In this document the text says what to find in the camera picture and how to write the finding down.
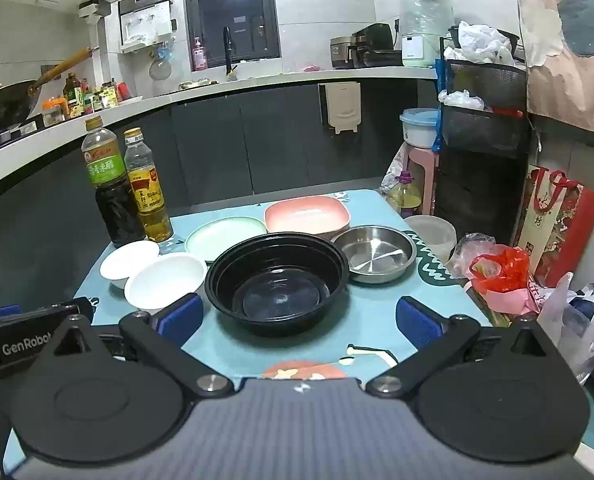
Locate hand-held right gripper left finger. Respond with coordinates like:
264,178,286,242
51,292,236,402

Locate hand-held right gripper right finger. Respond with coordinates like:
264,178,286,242
365,296,554,398

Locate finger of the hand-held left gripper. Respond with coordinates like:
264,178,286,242
0,297,96,327

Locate white plate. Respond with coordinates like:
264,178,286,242
124,252,208,312

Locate stainless steel bowl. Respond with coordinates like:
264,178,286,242
330,225,418,285

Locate white round bowl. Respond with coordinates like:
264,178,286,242
99,240,161,290

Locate green round plate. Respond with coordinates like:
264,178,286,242
184,216,268,263

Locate black plastic bowl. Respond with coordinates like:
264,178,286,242
204,232,350,338

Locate pink square bowl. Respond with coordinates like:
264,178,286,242
263,196,352,242

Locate blue printed tablecloth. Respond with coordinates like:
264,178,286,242
2,189,498,466

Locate clear plastic container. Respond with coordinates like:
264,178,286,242
404,215,458,263

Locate red plastic bag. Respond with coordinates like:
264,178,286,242
469,245,532,296

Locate oil jug purple cap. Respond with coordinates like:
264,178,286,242
387,170,422,219

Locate oil bottle yellow label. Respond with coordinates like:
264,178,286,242
123,127,174,243

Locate dark vinegar bottle green label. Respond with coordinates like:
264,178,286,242
81,115,148,248

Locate floral plastic bag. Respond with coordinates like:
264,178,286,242
381,147,408,193

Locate pink plastic stool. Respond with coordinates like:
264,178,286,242
404,142,440,216

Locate large white plastic bag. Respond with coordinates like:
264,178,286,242
537,270,594,386

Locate red gift bag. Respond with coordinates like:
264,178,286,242
512,164,594,288

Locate white container blue lid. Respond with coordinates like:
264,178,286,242
399,107,440,150

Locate black mesh storage rack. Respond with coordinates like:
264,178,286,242
434,35,532,247

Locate row of condiment bottles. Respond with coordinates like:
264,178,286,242
42,72,130,127

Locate small white plastic bag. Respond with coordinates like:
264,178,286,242
438,89,486,111

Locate white hanging trash bin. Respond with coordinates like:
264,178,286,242
318,81,362,134

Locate white kitchen counter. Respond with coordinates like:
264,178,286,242
0,65,438,196

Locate pink soap bottle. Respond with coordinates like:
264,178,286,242
192,36,208,72

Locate black kitchen faucet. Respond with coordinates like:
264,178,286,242
222,26,238,79

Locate silver rice cooker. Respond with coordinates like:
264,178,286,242
330,36,360,70

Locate black air fryer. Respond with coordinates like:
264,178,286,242
352,23,404,68

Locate crumpled white plastic bags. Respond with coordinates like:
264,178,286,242
444,21,518,66

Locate beige hanging apron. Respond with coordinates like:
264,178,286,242
517,0,594,139

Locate plastic-covered white appliance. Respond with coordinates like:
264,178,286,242
400,0,456,68

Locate dark framed window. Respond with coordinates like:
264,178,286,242
183,0,282,73

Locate black wok wooden handle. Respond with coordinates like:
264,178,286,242
0,47,100,141

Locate white wall appliance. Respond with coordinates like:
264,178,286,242
118,0,172,53

